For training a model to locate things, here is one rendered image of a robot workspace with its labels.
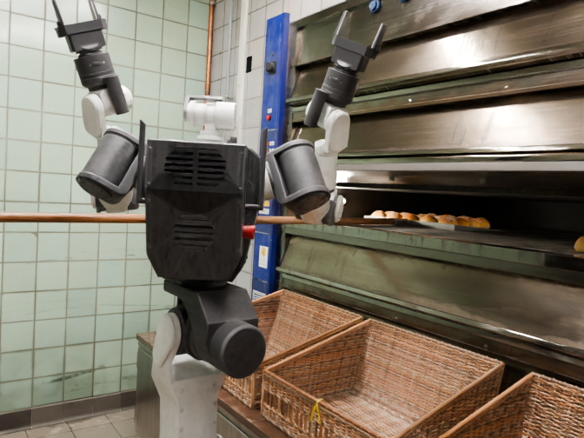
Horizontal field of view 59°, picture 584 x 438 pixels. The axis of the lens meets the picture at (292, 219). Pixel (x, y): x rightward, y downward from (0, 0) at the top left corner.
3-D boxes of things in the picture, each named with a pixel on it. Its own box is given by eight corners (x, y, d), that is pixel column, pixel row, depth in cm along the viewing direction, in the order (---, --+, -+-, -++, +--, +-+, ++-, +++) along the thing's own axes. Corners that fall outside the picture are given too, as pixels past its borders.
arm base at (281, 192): (332, 209, 125) (330, 188, 114) (282, 224, 124) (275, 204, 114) (315, 158, 131) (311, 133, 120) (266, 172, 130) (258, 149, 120)
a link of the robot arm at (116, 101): (105, 69, 139) (118, 110, 143) (70, 76, 131) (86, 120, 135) (132, 63, 132) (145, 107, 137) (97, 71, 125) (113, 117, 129)
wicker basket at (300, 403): (365, 388, 195) (370, 316, 193) (501, 455, 149) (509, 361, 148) (256, 415, 166) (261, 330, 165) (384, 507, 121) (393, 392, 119)
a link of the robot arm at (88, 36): (50, 29, 129) (68, 78, 133) (56, 25, 121) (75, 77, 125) (100, 20, 135) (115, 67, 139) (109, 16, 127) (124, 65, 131)
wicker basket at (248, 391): (281, 346, 242) (284, 288, 241) (361, 387, 196) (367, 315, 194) (183, 360, 215) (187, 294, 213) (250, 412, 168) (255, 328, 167)
